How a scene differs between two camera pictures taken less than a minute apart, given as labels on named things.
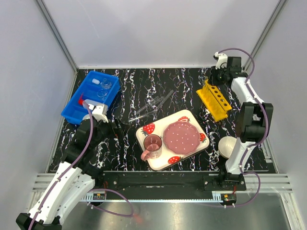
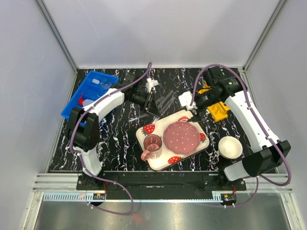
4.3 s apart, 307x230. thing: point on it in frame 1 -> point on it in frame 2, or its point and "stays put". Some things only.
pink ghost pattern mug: [152, 146] stays put
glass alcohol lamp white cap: [105, 84] stays put
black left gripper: [110, 126] -> [153, 108]
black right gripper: [213, 73] -> [197, 118]
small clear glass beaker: [102, 93] stays put
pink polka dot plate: [182, 138] stays put
